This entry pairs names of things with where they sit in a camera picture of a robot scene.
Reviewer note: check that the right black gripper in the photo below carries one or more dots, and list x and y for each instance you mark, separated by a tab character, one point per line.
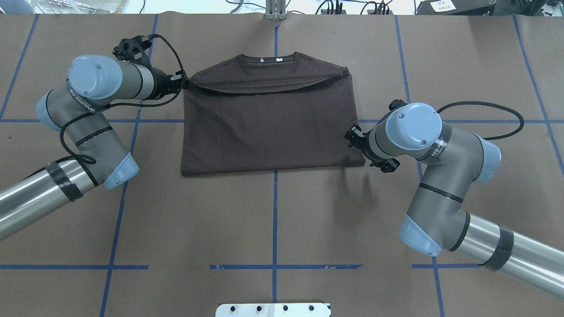
362	141

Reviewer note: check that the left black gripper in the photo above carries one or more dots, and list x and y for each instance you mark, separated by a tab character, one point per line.
163	83

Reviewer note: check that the dark brown t-shirt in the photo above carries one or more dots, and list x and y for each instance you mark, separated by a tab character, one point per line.
257	114

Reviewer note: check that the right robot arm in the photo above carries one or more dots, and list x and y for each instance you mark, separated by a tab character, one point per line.
435	220

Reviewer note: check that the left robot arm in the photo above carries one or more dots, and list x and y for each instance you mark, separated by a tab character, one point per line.
96	154

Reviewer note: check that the blue tape line right lengthwise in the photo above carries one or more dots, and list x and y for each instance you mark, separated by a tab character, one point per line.
401	66

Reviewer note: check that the blue tape line lengthwise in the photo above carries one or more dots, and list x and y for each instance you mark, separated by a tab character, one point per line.
401	66
114	244

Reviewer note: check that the brown paper table cover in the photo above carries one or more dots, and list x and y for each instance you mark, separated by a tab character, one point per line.
179	226

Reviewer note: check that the blue tape centre short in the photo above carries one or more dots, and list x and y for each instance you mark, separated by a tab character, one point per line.
275	220

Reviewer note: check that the white mounting plate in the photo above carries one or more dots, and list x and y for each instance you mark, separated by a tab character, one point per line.
292	309

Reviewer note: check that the blue tape line left lengthwise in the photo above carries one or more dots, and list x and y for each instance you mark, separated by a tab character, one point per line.
114	244

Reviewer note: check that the blue tape line near crosswise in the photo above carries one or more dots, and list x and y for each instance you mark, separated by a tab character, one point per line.
246	266

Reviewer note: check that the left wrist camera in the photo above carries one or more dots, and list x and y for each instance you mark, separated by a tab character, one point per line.
133	50

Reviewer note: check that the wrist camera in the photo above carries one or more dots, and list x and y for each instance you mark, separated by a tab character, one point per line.
395	104
133	50

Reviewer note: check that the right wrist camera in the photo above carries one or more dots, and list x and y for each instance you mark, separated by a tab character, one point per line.
395	104

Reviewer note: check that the aluminium frame post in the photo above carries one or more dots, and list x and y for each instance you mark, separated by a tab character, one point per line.
276	9

